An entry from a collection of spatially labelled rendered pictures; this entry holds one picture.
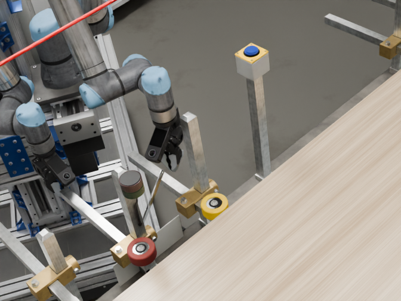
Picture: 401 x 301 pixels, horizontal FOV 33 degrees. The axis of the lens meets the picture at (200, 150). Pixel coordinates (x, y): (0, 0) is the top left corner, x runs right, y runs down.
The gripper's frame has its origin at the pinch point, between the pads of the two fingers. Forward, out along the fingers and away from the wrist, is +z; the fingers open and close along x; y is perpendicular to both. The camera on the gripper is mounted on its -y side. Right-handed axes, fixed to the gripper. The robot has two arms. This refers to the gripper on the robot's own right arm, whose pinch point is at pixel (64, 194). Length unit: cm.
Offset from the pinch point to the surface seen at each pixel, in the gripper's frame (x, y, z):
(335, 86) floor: -176, 33, 83
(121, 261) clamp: 4.9, -37.8, -2.6
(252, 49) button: -55, -36, -41
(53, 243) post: 20.4, -37.1, -24.8
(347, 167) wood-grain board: -61, -66, -7
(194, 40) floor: -158, 129, 83
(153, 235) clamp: -7.4, -37.6, -3.1
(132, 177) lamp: -5, -41, -31
